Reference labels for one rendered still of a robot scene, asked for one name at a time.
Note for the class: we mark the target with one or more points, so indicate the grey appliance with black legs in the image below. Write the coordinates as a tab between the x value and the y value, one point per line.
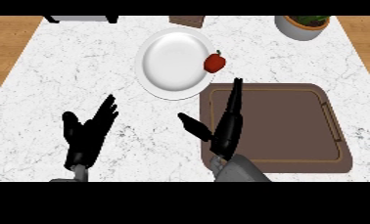
81	18

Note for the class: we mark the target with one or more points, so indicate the white round plate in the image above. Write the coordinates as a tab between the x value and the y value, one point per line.
175	63

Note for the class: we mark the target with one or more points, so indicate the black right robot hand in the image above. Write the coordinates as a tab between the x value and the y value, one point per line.
226	130

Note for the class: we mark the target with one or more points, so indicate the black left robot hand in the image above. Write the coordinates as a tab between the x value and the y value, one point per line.
86	136

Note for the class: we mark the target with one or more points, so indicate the white pot with green plant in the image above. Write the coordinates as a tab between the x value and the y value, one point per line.
302	25

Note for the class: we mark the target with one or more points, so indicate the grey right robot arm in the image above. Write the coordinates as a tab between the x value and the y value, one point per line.
238	169

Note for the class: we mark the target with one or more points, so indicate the brown wooden block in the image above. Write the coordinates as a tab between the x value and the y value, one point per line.
188	21

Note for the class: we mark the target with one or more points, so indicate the brown rectangular tray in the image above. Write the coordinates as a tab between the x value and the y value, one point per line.
284	126

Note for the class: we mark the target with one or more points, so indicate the red bell pepper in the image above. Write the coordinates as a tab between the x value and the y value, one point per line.
215	63

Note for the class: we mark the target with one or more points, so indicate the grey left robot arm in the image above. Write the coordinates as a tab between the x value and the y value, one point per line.
77	174

